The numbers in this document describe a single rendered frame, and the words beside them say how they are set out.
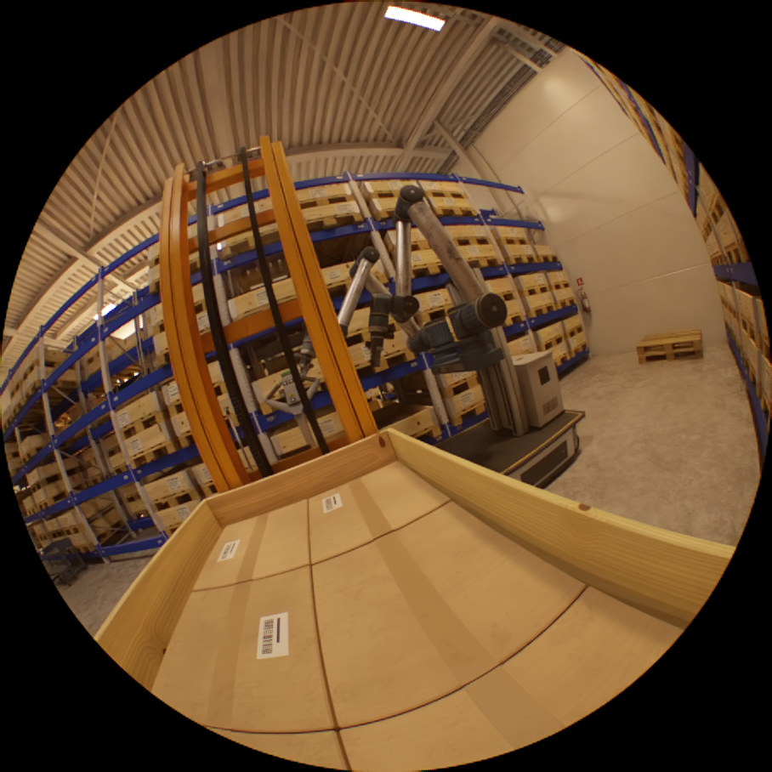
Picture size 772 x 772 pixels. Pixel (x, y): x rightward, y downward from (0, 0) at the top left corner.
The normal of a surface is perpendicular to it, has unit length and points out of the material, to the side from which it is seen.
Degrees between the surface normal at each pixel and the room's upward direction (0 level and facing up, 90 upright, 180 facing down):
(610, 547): 90
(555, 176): 90
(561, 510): 90
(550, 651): 0
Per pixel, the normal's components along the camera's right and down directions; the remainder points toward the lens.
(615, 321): -0.90, 0.35
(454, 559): -0.34, -0.94
